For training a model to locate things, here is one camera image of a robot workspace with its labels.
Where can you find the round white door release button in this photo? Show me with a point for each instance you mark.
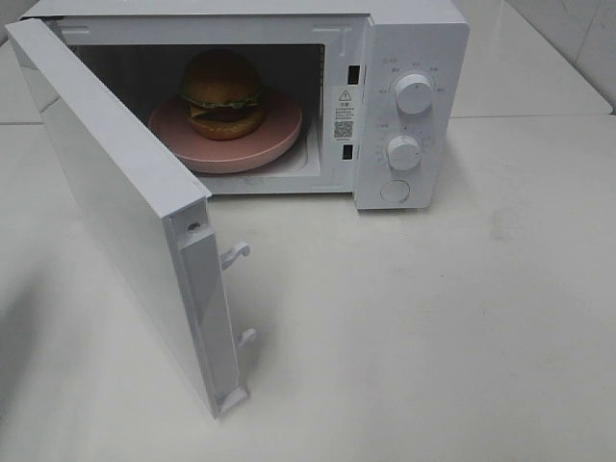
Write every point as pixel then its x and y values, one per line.
pixel 395 191

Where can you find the white microwave knob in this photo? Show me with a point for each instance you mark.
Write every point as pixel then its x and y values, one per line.
pixel 413 92
pixel 403 153

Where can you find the white microwave door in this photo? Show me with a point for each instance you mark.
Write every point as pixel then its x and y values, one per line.
pixel 148 211

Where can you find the toy burger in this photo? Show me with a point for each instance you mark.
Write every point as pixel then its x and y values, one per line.
pixel 222 91

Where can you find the pink round plate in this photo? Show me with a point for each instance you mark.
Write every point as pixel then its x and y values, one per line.
pixel 196 145

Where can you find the white warning label sticker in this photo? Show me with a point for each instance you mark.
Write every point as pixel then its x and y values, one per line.
pixel 344 103

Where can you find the white microwave oven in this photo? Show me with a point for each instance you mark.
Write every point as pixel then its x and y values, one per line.
pixel 303 49

